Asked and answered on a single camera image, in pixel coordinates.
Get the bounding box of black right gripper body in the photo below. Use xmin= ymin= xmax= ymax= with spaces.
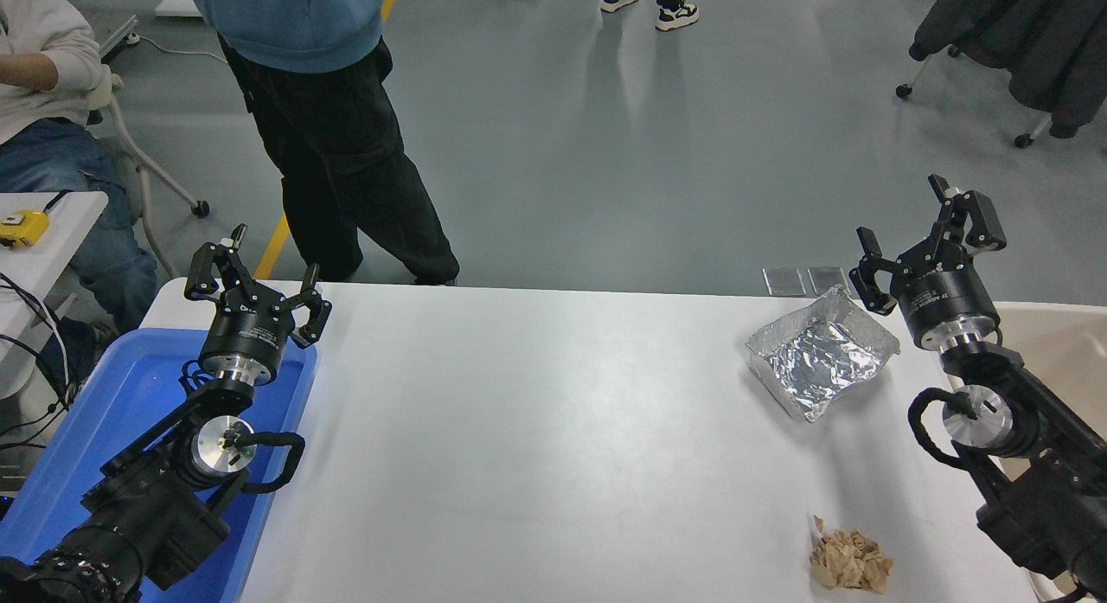
xmin=896 ymin=268 xmax=1000 ymax=346

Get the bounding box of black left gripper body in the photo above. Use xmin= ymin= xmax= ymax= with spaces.
xmin=198 ymin=290 xmax=295 ymax=374

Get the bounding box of crumpled tan paper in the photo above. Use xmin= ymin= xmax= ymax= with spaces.
xmin=809 ymin=515 xmax=894 ymax=594

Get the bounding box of metal floor plate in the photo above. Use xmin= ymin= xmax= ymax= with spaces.
xmin=762 ymin=267 xmax=807 ymax=298
xmin=807 ymin=266 xmax=852 ymax=297

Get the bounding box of crumpled foil tray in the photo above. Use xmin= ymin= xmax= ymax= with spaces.
xmin=745 ymin=285 xmax=900 ymax=423

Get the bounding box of blue plastic tray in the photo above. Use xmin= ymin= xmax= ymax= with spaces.
xmin=0 ymin=328 xmax=318 ymax=603

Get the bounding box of large pale bin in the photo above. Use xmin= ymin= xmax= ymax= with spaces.
xmin=947 ymin=302 xmax=1107 ymax=603

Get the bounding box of white wheeled chair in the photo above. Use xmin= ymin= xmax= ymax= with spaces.
xmin=82 ymin=67 xmax=211 ymax=279

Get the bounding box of person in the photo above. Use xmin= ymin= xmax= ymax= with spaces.
xmin=599 ymin=0 xmax=700 ymax=32
xmin=184 ymin=0 xmax=461 ymax=285
xmin=0 ymin=0 xmax=161 ymax=388

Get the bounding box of white side table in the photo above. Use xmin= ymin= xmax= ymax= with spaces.
xmin=0 ymin=191 xmax=110 ymax=396

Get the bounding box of dark coat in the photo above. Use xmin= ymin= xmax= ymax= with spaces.
xmin=908 ymin=0 xmax=1107 ymax=139

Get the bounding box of yellow tape measure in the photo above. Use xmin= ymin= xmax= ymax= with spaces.
xmin=0 ymin=189 xmax=74 ymax=249

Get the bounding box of grey flat board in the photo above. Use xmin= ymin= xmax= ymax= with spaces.
xmin=102 ymin=15 xmax=139 ymax=52

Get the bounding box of wheeled chair frame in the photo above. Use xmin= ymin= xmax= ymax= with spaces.
xmin=895 ymin=45 xmax=1056 ymax=150

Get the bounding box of black cable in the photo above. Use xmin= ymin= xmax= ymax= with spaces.
xmin=0 ymin=413 xmax=51 ymax=453
xmin=0 ymin=273 xmax=70 ymax=414

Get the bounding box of white floor cable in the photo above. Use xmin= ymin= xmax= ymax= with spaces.
xmin=125 ymin=34 xmax=229 ymax=64

